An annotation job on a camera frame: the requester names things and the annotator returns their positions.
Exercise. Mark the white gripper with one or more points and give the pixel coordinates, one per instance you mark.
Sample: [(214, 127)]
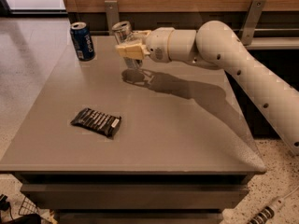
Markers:
[(159, 44)]

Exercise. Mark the silver blue redbull can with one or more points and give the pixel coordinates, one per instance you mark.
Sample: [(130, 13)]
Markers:
[(123, 32)]

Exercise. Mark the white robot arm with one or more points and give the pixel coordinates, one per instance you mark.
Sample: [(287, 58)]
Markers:
[(214, 45)]

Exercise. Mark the blue pepsi can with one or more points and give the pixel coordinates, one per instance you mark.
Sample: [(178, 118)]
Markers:
[(82, 41)]

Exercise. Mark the black snack bar wrapper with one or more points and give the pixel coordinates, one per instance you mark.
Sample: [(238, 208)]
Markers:
[(97, 122)]

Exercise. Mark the grey upper drawer front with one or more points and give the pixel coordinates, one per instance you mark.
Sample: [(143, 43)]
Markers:
[(138, 197)]

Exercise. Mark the grey drawer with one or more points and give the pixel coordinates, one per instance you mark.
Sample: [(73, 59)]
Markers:
[(138, 197), (140, 218)]

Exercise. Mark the grey lower drawer front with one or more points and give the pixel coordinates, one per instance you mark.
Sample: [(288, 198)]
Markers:
[(140, 218)]

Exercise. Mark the white power strip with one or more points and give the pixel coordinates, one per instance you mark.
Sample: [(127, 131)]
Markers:
[(268, 212)]

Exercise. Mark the left metal bracket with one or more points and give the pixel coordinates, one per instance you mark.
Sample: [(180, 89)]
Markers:
[(112, 14)]

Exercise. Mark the metal bracket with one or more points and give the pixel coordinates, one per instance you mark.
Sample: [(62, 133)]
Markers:
[(112, 14), (246, 33)]

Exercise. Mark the right metal bracket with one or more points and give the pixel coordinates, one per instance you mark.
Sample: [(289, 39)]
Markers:
[(246, 33)]

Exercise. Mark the black wire basket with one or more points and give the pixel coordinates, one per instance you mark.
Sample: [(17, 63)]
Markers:
[(28, 213)]

